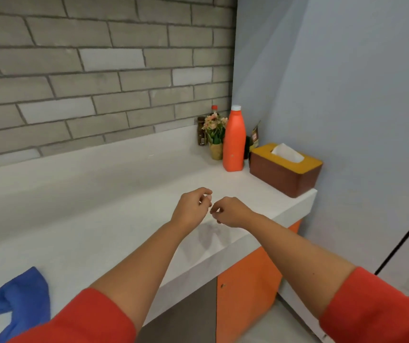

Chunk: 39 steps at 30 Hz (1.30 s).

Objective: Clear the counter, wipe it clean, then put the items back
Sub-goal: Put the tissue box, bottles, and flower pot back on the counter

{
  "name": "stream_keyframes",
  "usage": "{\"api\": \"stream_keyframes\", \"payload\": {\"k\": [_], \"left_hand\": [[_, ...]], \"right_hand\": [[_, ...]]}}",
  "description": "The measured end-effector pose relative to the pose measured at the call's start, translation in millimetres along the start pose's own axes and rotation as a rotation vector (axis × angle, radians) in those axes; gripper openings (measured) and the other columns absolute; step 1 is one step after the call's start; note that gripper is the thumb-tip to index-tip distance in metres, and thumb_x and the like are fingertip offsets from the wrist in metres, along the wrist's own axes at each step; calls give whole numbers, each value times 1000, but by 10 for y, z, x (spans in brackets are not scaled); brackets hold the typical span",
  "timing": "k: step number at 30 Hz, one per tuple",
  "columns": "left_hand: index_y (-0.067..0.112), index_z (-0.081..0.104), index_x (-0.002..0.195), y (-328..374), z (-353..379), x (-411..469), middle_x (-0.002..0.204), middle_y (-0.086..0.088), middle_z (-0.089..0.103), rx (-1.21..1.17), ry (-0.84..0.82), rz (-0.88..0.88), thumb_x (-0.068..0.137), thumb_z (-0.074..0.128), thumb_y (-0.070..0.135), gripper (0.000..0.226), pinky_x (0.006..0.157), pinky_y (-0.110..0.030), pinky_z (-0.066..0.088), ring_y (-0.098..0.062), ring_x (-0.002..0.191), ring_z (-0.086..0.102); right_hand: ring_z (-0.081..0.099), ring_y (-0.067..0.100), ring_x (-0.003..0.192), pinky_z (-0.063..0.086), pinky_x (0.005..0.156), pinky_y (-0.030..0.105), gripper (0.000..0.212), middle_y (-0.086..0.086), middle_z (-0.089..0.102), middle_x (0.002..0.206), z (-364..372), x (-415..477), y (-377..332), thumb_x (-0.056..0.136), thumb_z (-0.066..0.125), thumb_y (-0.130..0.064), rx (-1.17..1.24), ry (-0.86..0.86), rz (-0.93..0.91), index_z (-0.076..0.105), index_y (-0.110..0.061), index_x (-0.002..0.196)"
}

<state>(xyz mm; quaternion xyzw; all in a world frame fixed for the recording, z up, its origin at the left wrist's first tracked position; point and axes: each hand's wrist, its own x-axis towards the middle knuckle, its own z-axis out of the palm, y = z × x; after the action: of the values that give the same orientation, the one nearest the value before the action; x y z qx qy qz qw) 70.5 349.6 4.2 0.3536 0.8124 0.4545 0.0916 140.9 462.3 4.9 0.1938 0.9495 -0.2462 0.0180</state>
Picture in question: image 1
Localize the person's left hand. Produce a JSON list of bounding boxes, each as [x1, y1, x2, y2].
[[170, 187, 213, 236]]

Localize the person's right hand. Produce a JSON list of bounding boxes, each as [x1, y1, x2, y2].
[[210, 196, 257, 229]]

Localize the brown tissue box yellow lid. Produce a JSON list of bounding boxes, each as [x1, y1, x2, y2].
[[249, 143, 323, 199]]

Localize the large red plastic bottle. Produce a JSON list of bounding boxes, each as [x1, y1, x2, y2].
[[222, 104, 247, 172]]

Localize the brown spice jar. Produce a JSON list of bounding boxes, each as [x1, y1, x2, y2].
[[197, 116, 207, 147]]

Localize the dark and yellow snack packet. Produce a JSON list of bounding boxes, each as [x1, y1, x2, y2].
[[249, 120, 262, 151]]

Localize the artificial flowers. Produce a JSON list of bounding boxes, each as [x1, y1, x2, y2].
[[202, 112, 229, 161]]

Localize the blue cloth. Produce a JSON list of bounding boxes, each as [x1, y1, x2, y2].
[[0, 266, 51, 343]]

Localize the person's right forearm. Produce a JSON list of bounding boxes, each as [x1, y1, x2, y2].
[[245, 212, 357, 318]]

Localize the person's left forearm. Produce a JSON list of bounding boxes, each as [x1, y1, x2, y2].
[[90, 221, 191, 333]]

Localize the white countertop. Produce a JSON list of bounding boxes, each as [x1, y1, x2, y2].
[[0, 124, 318, 343]]

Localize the red sleeve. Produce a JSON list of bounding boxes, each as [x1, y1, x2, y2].
[[8, 287, 137, 343], [319, 266, 409, 343]]

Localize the black cable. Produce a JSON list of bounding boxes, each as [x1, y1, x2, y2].
[[374, 202, 409, 276]]

